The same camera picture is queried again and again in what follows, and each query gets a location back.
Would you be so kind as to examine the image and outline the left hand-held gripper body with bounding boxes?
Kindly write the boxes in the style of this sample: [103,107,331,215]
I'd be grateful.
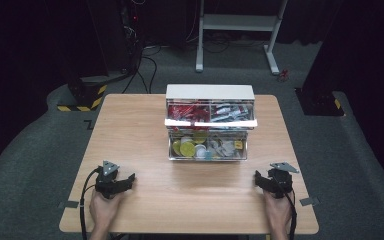
[94,160,124,200]

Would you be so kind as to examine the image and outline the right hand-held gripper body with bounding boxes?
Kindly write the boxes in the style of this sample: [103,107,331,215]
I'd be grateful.
[268,162,300,199]

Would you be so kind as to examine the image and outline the clear organizer box white lid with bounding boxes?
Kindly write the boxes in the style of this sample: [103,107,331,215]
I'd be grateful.
[164,83,259,162]

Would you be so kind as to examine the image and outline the person's right hand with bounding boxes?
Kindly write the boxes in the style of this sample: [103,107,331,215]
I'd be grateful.
[263,191,294,229]

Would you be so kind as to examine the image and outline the person's left hand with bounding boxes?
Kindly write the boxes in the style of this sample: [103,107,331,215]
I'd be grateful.
[89,190,123,229]

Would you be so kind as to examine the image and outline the heap of clear creamer packets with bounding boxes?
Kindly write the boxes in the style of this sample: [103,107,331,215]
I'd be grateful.
[209,139,236,158]

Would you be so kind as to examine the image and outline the pile of silver stick packets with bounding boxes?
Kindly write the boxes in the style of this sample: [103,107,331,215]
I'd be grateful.
[210,103,254,122]

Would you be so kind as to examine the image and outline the yellow-black striped stand base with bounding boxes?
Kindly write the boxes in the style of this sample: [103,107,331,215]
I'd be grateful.
[57,76,108,113]

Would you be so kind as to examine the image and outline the dark stand base yellow mark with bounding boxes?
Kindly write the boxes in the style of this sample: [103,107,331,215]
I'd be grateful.
[294,87,345,117]

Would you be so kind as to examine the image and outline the pile of red stick packets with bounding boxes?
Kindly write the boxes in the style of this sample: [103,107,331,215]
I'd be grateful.
[167,103,211,123]

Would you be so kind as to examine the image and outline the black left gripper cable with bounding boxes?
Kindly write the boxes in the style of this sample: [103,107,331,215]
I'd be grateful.
[78,167,101,240]

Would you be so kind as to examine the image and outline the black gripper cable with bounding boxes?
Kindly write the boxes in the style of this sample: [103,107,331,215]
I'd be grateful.
[78,167,101,240]
[279,184,298,240]

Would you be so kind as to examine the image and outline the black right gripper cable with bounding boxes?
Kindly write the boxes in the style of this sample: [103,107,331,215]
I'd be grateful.
[279,184,298,240]

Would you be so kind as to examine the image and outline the black floor cables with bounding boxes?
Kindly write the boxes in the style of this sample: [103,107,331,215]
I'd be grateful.
[121,43,163,95]

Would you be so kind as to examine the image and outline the dark equipment rack with wires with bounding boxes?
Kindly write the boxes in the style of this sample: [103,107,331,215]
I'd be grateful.
[119,0,145,72]

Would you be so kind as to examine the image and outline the white metal stand frame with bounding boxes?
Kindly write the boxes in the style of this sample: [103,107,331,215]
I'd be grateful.
[195,0,289,75]

